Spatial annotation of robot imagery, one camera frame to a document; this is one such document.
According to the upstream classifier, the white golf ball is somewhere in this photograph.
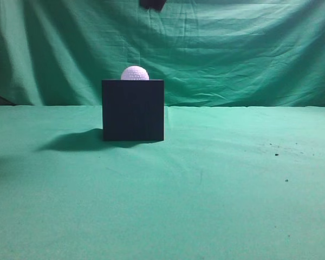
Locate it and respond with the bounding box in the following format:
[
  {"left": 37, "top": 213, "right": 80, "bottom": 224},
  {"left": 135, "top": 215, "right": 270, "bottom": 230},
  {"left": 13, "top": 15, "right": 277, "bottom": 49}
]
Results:
[{"left": 120, "top": 66, "right": 150, "bottom": 81}]

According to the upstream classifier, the green cloth backdrop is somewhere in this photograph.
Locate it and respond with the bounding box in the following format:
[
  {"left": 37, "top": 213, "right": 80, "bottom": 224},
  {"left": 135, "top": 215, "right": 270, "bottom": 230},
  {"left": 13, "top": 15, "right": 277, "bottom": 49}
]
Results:
[{"left": 0, "top": 1, "right": 325, "bottom": 259}]

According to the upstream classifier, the dark blue cube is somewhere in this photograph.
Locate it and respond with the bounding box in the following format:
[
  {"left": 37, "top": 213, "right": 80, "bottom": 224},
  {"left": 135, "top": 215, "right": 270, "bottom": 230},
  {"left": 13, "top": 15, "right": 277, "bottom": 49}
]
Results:
[{"left": 102, "top": 80, "right": 165, "bottom": 141}]

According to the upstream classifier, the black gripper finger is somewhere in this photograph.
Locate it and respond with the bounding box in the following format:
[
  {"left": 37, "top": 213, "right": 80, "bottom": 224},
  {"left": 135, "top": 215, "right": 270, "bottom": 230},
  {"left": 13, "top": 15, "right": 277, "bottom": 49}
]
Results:
[{"left": 139, "top": 0, "right": 166, "bottom": 12}]

